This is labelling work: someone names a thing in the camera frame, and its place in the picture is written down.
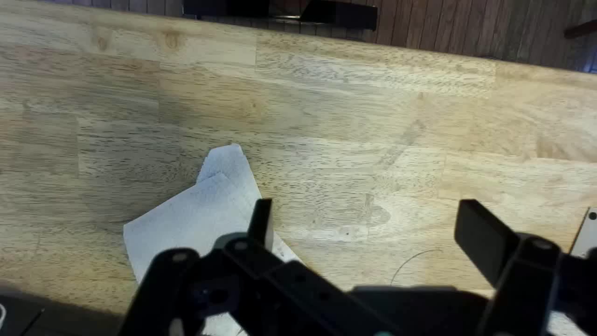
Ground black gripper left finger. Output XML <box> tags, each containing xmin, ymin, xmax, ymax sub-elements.
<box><xmin>117</xmin><ymin>197</ymin><xmax>399</xmax><ymax>336</ymax></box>

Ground white cloth towel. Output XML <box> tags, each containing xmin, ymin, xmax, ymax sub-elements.
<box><xmin>121</xmin><ymin>141</ymin><xmax>302</xmax><ymax>336</ymax></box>

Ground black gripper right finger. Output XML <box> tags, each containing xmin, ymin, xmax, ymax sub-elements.
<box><xmin>453</xmin><ymin>197</ymin><xmax>597</xmax><ymax>336</ymax></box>

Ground black stand bar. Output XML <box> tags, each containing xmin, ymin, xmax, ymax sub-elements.
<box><xmin>182</xmin><ymin>0</ymin><xmax>380</xmax><ymax>31</ymax></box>

